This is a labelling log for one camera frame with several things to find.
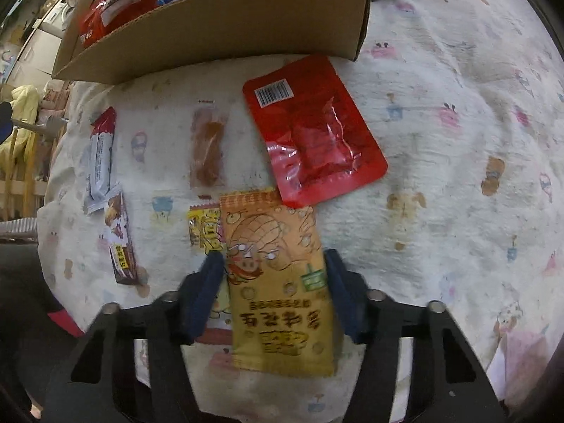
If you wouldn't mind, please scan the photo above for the white floor cabinet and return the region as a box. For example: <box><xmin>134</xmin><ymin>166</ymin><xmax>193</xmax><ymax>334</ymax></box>
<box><xmin>13</xmin><ymin>22</ymin><xmax>62</xmax><ymax>84</ymax></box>

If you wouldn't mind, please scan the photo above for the pale yellow cloth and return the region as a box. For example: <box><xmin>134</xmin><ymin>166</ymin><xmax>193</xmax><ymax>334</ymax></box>
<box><xmin>9</xmin><ymin>85</ymin><xmax>42</xmax><ymax>119</ymax></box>

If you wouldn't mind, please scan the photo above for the clear wrapped orange snack stick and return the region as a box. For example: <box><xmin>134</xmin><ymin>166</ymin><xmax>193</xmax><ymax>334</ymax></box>
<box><xmin>189</xmin><ymin>100</ymin><xmax>230</xmax><ymax>199</ymax></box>

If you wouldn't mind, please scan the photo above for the large red snack packet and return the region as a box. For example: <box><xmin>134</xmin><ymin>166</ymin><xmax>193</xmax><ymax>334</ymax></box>
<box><xmin>78</xmin><ymin>0</ymin><xmax>159</xmax><ymax>49</ymax></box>

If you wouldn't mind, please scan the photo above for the cardboard box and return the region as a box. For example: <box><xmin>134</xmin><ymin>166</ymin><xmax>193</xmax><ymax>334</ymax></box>
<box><xmin>52</xmin><ymin>0</ymin><xmax>373</xmax><ymax>85</ymax></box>

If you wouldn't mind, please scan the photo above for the flat red snack pouch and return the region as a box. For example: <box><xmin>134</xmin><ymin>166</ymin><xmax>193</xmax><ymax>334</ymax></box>
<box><xmin>242</xmin><ymin>54</ymin><xmax>388</xmax><ymax>208</ymax></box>

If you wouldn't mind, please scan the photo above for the red and white snack bar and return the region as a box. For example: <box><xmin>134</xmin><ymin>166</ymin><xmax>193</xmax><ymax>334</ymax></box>
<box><xmin>84</xmin><ymin>106</ymin><xmax>122</xmax><ymax>214</ymax></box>

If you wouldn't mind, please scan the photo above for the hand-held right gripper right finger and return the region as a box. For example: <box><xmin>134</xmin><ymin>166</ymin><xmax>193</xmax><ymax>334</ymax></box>
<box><xmin>324</xmin><ymin>249</ymin><xmax>507</xmax><ymax>423</ymax></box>

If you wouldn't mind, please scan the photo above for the small yellow snack packet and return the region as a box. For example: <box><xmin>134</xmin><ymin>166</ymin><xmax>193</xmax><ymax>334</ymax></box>
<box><xmin>187</xmin><ymin>203</ymin><xmax>227</xmax><ymax>256</ymax></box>

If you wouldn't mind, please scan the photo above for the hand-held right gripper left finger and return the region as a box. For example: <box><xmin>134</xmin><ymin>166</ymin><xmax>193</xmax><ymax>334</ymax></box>
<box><xmin>42</xmin><ymin>251</ymin><xmax>227</xmax><ymax>423</ymax></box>

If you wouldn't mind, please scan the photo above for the wooden chair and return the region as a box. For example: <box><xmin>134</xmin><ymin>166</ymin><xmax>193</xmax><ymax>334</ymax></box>
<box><xmin>0</xmin><ymin>128</ymin><xmax>58</xmax><ymax>221</ymax></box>

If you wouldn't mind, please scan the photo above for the orange cartoon snack packet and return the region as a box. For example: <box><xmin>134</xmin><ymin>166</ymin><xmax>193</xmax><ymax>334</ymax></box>
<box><xmin>219</xmin><ymin>187</ymin><xmax>338</xmax><ymax>377</ymax></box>

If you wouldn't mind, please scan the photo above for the brown snack bar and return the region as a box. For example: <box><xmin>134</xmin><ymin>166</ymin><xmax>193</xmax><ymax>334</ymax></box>
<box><xmin>103</xmin><ymin>185</ymin><xmax>139</xmax><ymax>285</ymax></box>

